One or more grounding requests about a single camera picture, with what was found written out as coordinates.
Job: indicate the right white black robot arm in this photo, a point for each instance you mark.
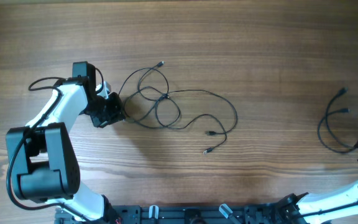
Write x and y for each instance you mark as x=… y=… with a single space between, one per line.
x=319 y=208

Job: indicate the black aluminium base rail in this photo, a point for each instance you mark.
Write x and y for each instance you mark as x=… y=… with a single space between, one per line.
x=258 y=214

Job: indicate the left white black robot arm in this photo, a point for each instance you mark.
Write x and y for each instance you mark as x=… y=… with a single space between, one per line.
x=42 y=164

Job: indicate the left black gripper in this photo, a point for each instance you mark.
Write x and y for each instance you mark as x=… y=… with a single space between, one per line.
x=116 y=115

